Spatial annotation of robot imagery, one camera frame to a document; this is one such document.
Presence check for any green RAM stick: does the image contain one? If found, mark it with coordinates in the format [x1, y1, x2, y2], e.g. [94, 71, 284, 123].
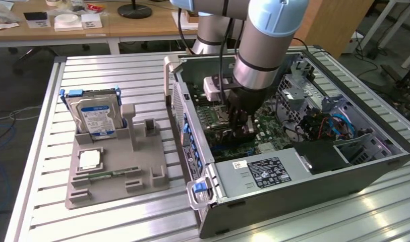
[85, 169, 133, 180]

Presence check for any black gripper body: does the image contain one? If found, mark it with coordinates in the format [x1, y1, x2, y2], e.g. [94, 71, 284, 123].
[224, 87, 269, 119]

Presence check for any CPU socket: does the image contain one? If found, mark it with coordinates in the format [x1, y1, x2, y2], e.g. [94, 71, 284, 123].
[215, 104, 232, 126]

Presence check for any black floor stand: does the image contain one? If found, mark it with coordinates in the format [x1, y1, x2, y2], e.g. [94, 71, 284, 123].
[379, 64, 410, 114]

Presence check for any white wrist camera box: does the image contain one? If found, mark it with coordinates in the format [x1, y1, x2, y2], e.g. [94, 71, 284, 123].
[202, 76, 240, 102]

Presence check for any white box with black lid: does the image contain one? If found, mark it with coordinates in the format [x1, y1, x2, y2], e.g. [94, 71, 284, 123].
[22, 12, 52, 29]

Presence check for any blue wire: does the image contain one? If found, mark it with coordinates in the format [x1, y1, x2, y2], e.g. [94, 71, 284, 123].
[327, 112, 356, 140]

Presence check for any green motherboard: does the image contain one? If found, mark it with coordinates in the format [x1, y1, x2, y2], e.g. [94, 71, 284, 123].
[186, 83, 296, 163]

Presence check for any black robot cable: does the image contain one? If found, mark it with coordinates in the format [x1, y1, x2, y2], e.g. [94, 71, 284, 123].
[219, 15, 233, 101]

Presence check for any silver CPU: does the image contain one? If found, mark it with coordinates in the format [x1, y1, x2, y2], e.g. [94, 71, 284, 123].
[76, 151, 102, 170]

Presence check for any hard disk in blue caddy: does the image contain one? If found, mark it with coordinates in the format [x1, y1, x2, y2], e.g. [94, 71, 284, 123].
[57, 85, 121, 141]

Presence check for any plain white box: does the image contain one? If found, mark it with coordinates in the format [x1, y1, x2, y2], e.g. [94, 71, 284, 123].
[80, 13, 102, 29]

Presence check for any white paper stack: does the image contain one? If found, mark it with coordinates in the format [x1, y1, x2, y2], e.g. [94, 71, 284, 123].
[172, 11, 200, 31]

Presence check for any black cable behind case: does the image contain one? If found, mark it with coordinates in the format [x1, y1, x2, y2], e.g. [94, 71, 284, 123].
[291, 37, 325, 55]

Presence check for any blue slot retention latch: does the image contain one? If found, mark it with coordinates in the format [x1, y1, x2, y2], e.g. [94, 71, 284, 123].
[182, 112, 192, 146]
[190, 145, 202, 177]

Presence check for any grey power supply unit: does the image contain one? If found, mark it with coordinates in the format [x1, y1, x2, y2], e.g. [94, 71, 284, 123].
[213, 147, 313, 200]

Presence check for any black round lamp base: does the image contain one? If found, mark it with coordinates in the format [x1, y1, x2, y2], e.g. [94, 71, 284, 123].
[116, 0, 153, 20]

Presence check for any grey parts rack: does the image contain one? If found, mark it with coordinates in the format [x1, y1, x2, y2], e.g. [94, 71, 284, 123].
[62, 103, 172, 211]

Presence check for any grey disk bay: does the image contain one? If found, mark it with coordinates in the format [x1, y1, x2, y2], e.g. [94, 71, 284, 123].
[332, 132, 395, 167]

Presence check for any white box with round insert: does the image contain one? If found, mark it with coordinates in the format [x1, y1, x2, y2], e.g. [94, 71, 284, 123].
[53, 14, 84, 32]

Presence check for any wooden desk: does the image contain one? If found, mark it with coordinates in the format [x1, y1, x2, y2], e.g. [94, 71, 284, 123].
[0, 0, 292, 48]

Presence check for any clear plastic bag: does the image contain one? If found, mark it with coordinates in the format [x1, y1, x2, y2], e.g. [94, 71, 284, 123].
[0, 2, 20, 22]

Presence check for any light grey case handle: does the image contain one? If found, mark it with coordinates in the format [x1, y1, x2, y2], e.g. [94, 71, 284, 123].
[185, 176, 215, 210]
[162, 55, 185, 98]

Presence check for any open black PC case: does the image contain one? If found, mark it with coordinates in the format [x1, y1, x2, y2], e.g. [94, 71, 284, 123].
[162, 49, 410, 239]

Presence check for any black wire bundle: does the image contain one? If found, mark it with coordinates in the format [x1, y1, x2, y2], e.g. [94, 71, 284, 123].
[297, 114, 323, 141]

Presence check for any perforated metal drive cage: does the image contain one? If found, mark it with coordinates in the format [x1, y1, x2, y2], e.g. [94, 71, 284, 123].
[276, 59, 325, 122]

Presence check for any wooden cabinet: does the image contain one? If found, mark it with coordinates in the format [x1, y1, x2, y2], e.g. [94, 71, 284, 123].
[291, 0, 375, 57]

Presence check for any red wire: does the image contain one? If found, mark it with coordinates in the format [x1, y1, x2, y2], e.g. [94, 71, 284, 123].
[316, 117, 331, 138]

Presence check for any black office chair base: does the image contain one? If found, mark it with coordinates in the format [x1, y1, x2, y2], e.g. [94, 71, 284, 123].
[9, 45, 90, 75]

